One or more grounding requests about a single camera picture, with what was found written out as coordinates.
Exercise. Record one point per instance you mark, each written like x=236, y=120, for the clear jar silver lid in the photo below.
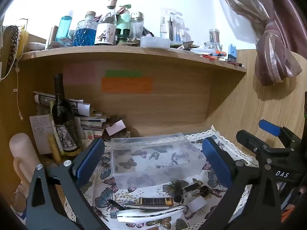
x=137, y=25

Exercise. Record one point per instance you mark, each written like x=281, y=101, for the clear rectangular plastic box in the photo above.
x=154, y=42

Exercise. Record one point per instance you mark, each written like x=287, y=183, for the wooden shelf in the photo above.
x=134, y=52

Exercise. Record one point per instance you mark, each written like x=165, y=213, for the orange pen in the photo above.
x=212, y=57

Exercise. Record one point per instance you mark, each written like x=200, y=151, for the dark wine bottle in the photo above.
x=64, y=124

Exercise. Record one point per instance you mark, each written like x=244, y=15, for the cardboard tube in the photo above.
x=51, y=35

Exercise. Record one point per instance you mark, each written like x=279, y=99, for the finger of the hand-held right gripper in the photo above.
x=250, y=140
x=269, y=127

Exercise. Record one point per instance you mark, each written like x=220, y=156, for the lace ribbon roll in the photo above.
x=12, y=45

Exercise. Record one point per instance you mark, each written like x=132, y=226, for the handwritten paper note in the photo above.
x=40, y=134

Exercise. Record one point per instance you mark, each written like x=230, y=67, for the butterfly print tablecloth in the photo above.
x=148, y=191

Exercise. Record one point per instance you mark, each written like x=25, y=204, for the clear glass bottle animal label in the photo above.
x=106, y=26

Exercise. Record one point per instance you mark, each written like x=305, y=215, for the blue stamp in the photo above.
x=231, y=53

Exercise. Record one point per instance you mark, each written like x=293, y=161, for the blue plastic bottle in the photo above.
x=63, y=27

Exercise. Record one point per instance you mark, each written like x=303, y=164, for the cream plastic cylinder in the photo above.
x=22, y=155

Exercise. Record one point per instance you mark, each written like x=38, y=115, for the gold black lighter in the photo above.
x=156, y=200

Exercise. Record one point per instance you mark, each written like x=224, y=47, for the pink sticky note pad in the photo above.
x=115, y=127

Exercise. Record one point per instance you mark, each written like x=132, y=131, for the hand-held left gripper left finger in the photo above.
x=90, y=158

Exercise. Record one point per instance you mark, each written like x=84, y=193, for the small glass jar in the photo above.
x=213, y=39

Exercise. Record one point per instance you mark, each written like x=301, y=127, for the toothbrush package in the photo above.
x=171, y=26

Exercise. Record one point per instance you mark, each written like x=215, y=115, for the orange sticky note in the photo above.
x=126, y=85

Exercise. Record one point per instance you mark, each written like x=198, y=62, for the pink curtain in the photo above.
x=271, y=28

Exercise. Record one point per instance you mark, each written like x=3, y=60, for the green sticky note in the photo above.
x=123, y=73

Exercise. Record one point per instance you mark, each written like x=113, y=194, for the stack of papers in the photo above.
x=82, y=115

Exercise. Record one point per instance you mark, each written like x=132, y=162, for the crystal glass bottle blue liquid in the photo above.
x=84, y=32

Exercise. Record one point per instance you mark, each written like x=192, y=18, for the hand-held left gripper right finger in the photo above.
x=215, y=163

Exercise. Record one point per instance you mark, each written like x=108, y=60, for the clear plastic container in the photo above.
x=156, y=155

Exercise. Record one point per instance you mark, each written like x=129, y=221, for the dark green binoculars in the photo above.
x=123, y=34

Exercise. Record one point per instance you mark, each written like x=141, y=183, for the pink sticky note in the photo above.
x=79, y=74

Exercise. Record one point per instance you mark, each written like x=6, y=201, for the mint green pump bottle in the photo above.
x=123, y=19

